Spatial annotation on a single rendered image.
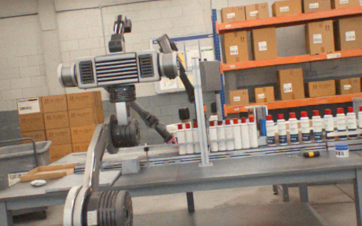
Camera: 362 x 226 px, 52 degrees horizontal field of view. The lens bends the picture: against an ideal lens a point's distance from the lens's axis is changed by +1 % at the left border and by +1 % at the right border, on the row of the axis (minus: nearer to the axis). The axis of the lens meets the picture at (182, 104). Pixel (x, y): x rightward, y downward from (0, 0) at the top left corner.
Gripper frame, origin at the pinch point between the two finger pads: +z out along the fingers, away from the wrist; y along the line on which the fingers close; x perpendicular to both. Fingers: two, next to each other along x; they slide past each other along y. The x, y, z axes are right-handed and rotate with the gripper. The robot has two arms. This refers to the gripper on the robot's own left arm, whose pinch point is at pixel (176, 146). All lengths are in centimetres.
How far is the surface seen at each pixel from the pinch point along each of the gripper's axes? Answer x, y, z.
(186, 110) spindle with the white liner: -19.6, 24.9, -12.3
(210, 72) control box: -50, -14, -21
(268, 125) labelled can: -53, -3, 31
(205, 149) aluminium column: -14.2, -16.7, 11.7
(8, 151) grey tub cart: 192, 212, -123
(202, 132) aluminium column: -20.1, -15.9, 2.9
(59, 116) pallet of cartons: 142, 295, -127
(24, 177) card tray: 82, -12, -54
